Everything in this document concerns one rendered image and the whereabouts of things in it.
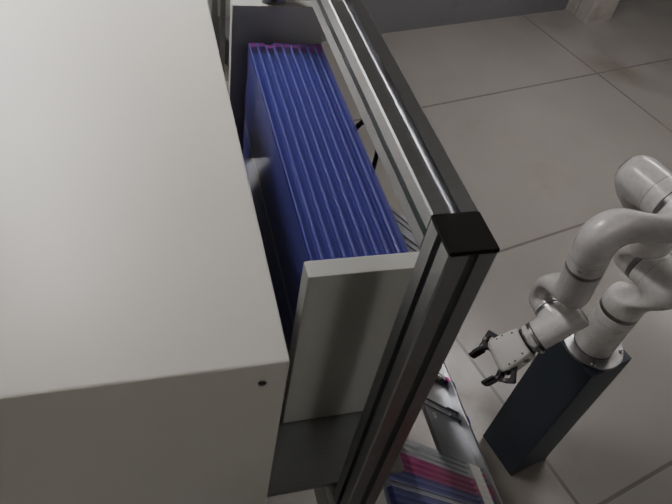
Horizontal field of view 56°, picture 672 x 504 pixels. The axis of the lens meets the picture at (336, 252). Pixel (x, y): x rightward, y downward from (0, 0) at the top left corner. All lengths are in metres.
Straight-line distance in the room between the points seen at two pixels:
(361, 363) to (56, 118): 0.48
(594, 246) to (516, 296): 1.70
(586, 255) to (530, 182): 2.36
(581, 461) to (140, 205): 2.32
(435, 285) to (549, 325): 1.29
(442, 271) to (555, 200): 3.33
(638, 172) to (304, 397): 0.96
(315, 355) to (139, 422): 0.25
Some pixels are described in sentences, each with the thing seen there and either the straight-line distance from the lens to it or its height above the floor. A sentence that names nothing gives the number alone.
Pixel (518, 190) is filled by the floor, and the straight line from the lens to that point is 3.75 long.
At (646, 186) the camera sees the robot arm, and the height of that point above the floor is 1.41.
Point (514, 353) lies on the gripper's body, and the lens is 1.80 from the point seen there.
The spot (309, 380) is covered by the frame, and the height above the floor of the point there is 1.50.
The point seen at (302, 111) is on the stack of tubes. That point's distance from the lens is 0.98.
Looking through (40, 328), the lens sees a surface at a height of 1.72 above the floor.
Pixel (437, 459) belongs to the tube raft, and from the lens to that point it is 1.51.
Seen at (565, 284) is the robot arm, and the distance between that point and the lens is 1.61.
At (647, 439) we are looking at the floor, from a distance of 3.00.
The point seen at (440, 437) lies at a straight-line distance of 1.62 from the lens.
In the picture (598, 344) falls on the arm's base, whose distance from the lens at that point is 2.07.
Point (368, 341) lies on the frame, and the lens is 0.80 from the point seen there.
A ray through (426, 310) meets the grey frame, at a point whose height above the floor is 1.83.
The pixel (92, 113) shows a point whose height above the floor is 1.72.
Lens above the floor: 2.22
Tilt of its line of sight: 46 degrees down
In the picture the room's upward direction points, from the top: 12 degrees clockwise
